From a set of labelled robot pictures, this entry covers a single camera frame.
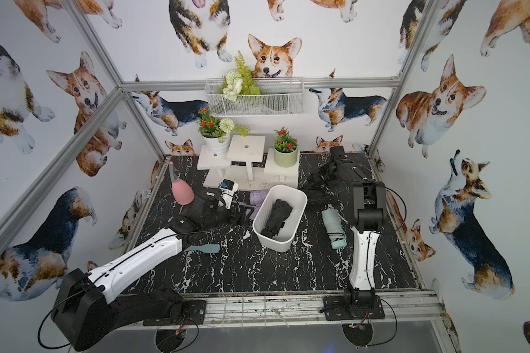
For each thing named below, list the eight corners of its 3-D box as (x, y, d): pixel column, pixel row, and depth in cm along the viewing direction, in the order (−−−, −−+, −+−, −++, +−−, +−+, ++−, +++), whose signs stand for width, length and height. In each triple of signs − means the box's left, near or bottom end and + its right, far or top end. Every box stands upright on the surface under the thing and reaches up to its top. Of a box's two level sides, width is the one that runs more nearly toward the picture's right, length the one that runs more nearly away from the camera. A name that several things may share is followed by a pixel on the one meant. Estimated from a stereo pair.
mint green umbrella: (332, 250, 90) (334, 246, 87) (321, 213, 101) (322, 208, 98) (348, 248, 90) (350, 244, 87) (335, 211, 101) (337, 206, 98)
